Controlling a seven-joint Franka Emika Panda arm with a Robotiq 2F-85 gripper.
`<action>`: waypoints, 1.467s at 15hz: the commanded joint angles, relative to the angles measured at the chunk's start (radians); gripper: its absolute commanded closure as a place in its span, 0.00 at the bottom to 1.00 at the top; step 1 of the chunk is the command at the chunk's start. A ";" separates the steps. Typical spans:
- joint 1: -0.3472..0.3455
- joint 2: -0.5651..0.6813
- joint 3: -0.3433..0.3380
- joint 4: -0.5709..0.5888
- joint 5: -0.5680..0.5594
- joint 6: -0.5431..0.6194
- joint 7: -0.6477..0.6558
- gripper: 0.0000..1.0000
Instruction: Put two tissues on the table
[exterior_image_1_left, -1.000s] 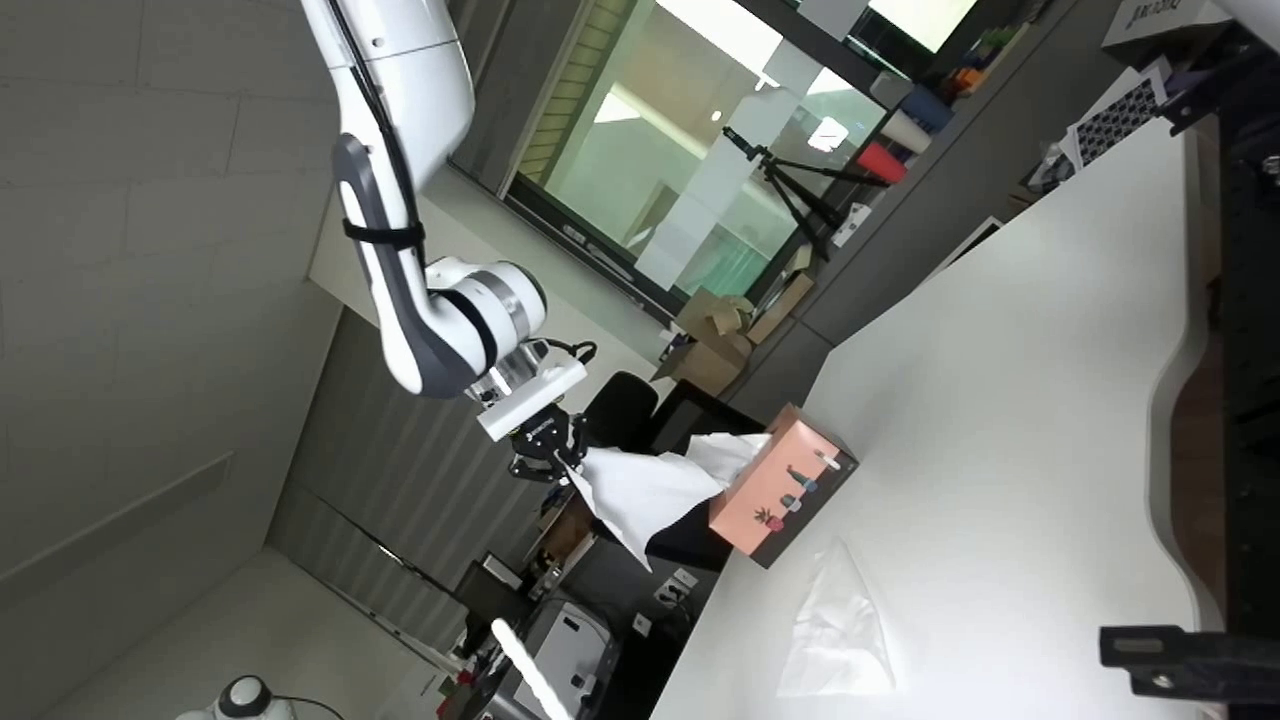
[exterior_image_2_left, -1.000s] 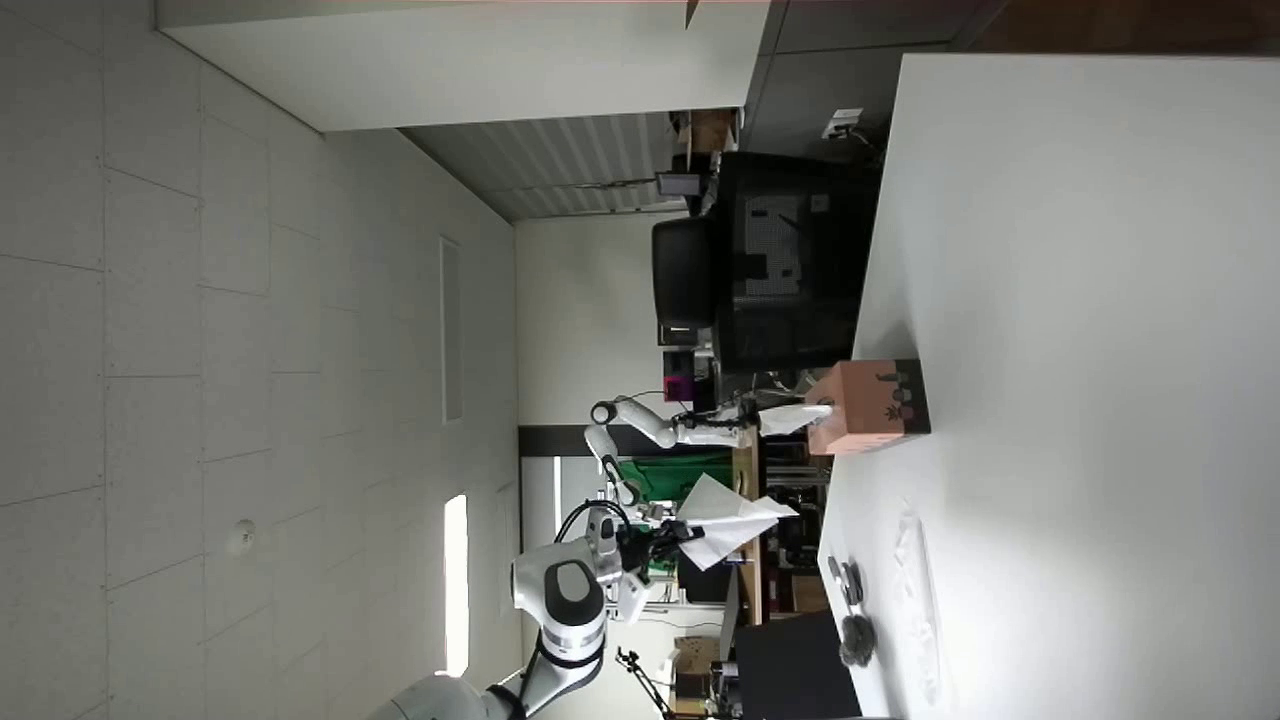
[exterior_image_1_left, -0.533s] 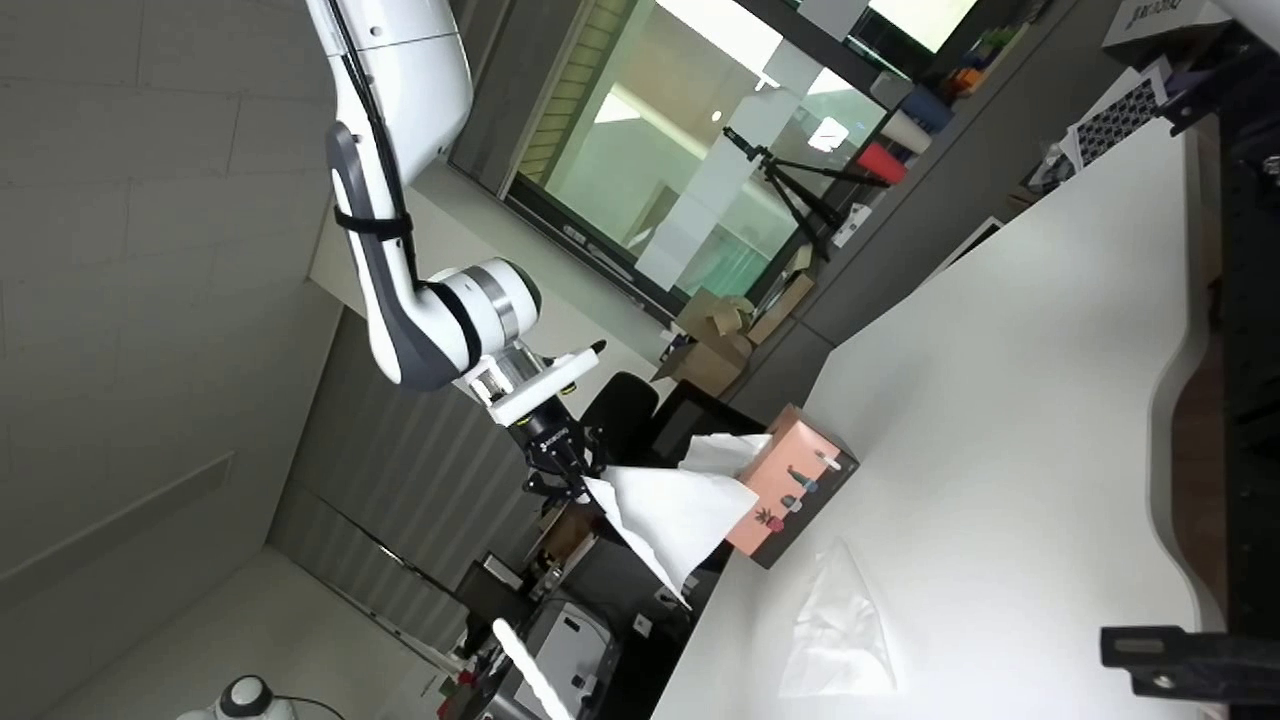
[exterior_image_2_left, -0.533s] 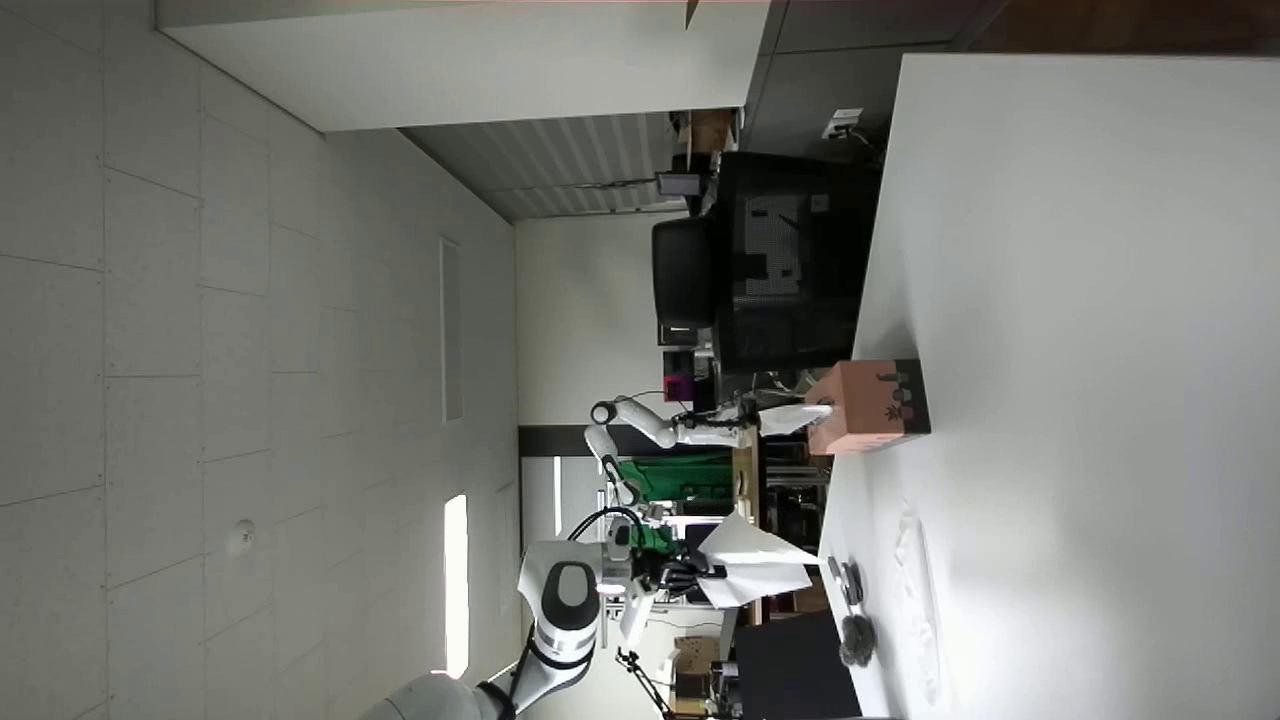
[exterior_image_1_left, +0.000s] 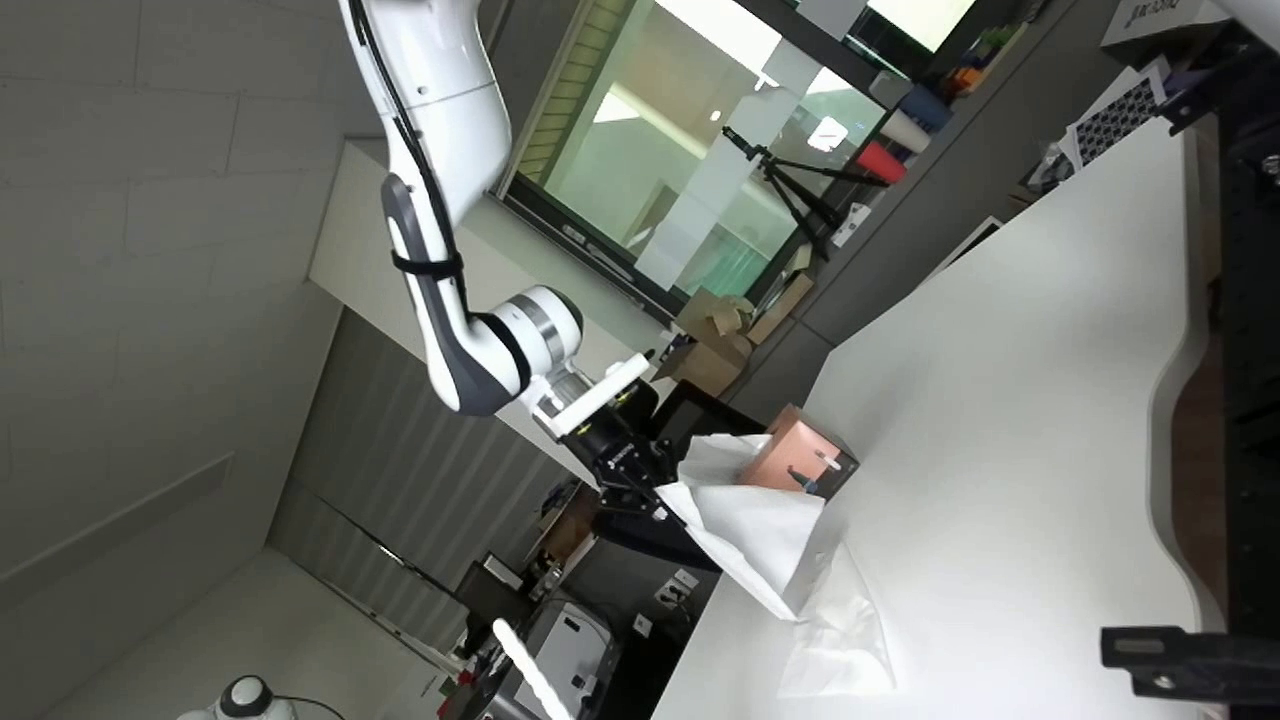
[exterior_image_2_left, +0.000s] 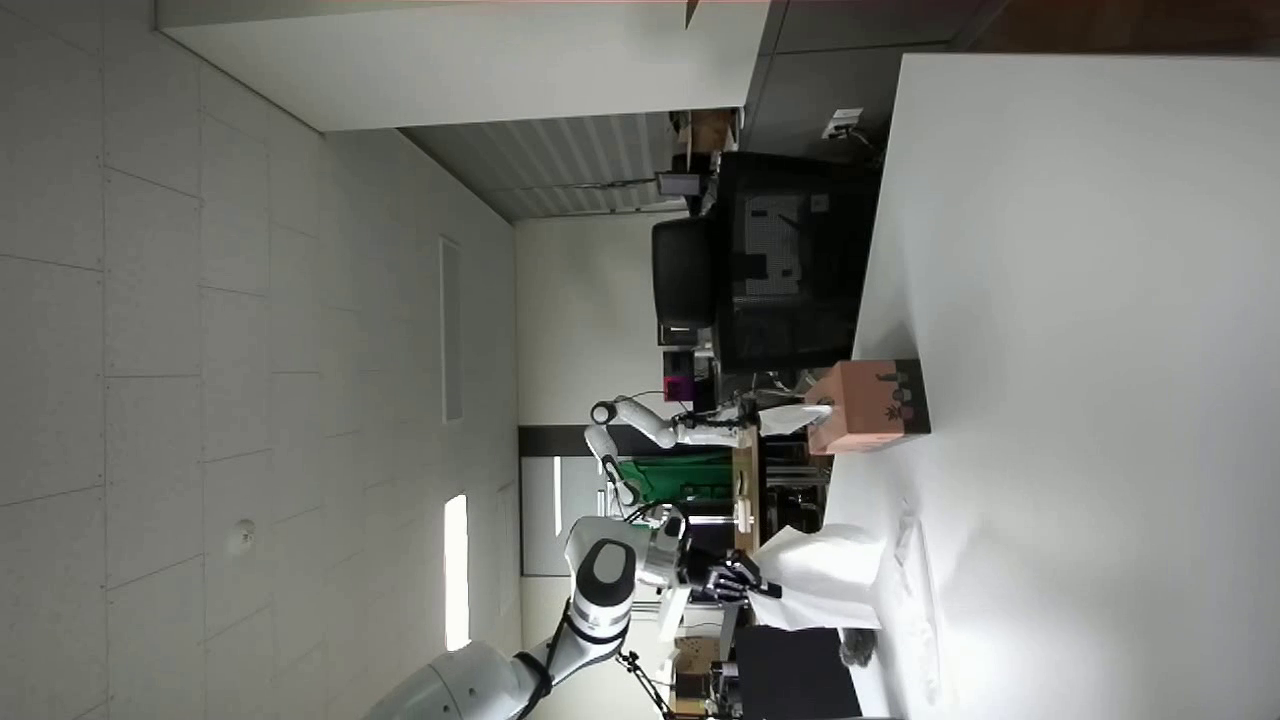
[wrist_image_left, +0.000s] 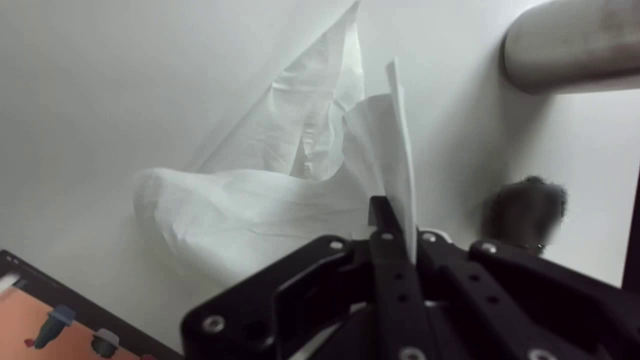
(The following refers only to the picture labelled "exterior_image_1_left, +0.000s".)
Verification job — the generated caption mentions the dark grey partition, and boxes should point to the dark grey partition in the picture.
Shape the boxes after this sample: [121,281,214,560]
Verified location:
[723,0,1136,419]

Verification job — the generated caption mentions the white grey device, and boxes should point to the white grey device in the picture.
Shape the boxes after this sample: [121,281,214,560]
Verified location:
[532,603,620,720]

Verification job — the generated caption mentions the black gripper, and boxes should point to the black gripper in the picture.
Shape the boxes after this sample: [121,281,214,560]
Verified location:
[577,392,713,515]

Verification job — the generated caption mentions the brown cardboard box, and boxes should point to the brown cardboard box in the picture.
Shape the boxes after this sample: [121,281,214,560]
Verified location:
[667,291,768,400]

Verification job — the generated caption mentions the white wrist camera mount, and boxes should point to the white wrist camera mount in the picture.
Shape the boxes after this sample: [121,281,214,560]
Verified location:
[526,349,659,439]

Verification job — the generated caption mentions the grey ribbed shutter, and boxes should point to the grey ribbed shutter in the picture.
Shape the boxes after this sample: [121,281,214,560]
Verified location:
[265,312,580,658]

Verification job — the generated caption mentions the black tripod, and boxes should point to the black tripod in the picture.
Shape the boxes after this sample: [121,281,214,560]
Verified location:
[717,122,883,255]

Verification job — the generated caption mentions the black camera bracket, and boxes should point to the black camera bracket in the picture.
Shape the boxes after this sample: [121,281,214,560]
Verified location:
[1096,618,1280,706]

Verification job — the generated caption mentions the large glass window pane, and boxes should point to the large glass window pane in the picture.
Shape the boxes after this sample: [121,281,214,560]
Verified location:
[512,0,925,304]

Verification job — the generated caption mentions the black stand column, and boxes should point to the black stand column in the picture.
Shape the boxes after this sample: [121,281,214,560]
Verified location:
[1170,50,1280,633]

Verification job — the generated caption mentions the orange tissue box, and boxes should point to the orange tissue box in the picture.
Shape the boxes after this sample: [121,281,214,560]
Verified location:
[736,402,862,502]

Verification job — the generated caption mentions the white perforated box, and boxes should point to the white perforated box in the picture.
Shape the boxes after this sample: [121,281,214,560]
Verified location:
[1057,64,1177,173]

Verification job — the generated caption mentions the small red object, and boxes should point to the small red object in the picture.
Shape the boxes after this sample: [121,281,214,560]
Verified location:
[851,135,911,182]

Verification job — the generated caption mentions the white light strip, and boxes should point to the white light strip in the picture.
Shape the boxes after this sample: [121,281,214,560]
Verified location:
[487,612,577,720]

